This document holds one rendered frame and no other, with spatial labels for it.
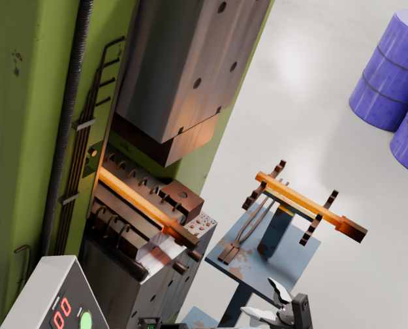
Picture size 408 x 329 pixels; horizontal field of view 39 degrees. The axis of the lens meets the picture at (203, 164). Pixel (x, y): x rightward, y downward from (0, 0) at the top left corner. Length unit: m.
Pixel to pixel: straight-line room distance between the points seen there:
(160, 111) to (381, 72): 3.56
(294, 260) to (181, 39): 1.14
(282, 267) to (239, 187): 1.52
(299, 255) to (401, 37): 2.75
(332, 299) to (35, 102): 2.32
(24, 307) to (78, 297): 0.13
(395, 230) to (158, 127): 2.75
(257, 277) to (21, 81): 1.16
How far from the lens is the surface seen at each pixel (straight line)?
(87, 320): 1.26
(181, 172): 1.88
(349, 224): 1.90
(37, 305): 1.15
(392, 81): 4.67
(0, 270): 1.46
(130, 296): 1.64
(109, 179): 1.70
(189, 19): 1.14
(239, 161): 3.72
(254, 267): 2.00
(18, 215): 1.31
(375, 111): 4.78
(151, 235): 1.60
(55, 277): 1.19
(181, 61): 1.17
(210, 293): 2.86
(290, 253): 2.11
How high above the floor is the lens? 2.11
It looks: 36 degrees down
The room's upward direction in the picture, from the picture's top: 20 degrees clockwise
